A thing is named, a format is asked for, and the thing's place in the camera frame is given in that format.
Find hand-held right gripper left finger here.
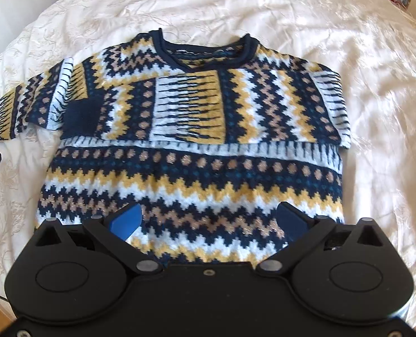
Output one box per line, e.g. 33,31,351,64
33,202,161,275

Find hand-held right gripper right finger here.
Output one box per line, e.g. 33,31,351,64
256,202,387,275

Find patterned knit sweater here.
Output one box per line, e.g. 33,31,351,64
0,30,352,264

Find cream embroidered bedspread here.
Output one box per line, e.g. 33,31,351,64
0,0,416,302

